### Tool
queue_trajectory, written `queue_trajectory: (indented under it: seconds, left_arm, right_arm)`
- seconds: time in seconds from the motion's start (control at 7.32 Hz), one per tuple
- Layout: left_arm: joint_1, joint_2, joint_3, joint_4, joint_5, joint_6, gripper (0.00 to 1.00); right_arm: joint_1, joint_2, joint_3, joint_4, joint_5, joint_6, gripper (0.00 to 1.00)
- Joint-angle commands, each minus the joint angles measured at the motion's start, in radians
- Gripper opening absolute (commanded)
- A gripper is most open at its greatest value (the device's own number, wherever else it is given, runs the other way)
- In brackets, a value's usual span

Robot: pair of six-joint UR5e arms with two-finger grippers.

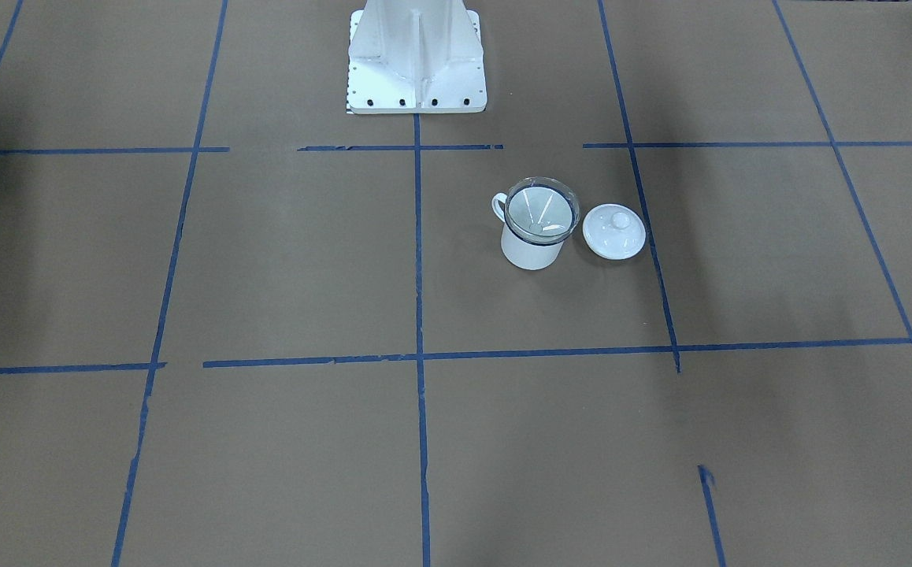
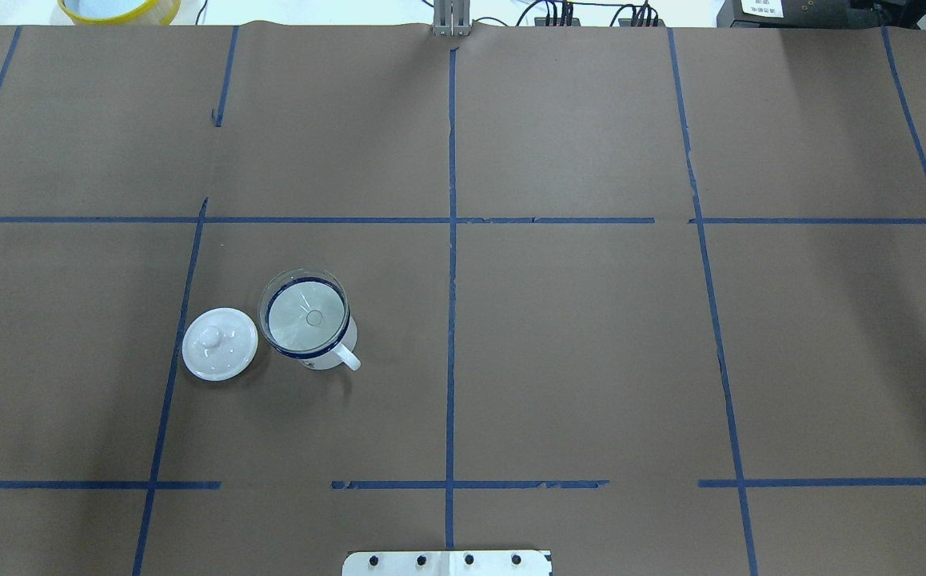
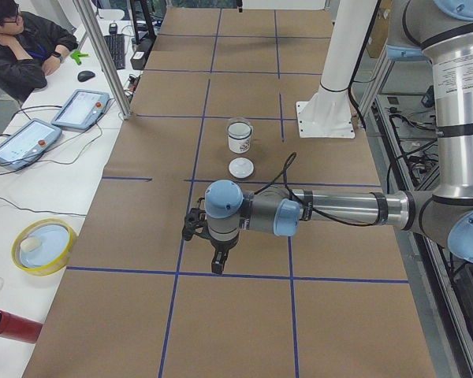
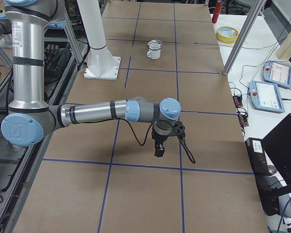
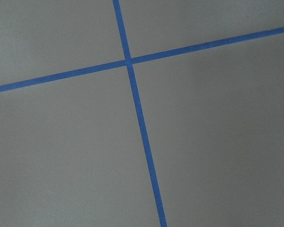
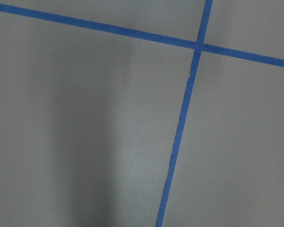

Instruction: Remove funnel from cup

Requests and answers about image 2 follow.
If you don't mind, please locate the yellow tape roll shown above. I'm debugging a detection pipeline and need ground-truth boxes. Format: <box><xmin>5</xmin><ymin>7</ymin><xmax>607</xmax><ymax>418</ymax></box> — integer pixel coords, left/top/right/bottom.
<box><xmin>57</xmin><ymin>1</ymin><xmax>182</xmax><ymax>26</ymax></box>

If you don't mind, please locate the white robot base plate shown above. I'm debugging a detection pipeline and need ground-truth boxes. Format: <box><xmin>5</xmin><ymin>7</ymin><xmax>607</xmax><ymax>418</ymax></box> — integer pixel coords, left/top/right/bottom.
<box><xmin>341</xmin><ymin>550</ymin><xmax>553</xmax><ymax>575</ymax></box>

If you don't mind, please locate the white enamel lid with knob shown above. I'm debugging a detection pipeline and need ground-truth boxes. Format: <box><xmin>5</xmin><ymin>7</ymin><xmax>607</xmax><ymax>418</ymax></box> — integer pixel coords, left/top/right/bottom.
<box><xmin>181</xmin><ymin>307</ymin><xmax>259</xmax><ymax>382</ymax></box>

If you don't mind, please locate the grey aluminium frame post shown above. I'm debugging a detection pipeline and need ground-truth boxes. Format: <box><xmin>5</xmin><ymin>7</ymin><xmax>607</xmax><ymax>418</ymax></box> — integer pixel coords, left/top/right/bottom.
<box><xmin>427</xmin><ymin>0</ymin><xmax>473</xmax><ymax>37</ymax></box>

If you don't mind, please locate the clear glass funnel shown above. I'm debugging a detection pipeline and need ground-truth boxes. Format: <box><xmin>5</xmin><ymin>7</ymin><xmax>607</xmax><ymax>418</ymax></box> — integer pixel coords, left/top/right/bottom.
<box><xmin>259</xmin><ymin>269</ymin><xmax>351</xmax><ymax>358</ymax></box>

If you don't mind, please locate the white enamel mug blue rim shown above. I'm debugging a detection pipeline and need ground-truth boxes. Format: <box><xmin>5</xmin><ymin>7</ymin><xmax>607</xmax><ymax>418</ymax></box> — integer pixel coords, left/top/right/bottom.
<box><xmin>266</xmin><ymin>276</ymin><xmax>362</xmax><ymax>372</ymax></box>

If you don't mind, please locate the black device with label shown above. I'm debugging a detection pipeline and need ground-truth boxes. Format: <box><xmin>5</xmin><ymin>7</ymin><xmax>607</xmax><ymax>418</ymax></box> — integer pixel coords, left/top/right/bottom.
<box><xmin>715</xmin><ymin>1</ymin><xmax>850</xmax><ymax>29</ymax></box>

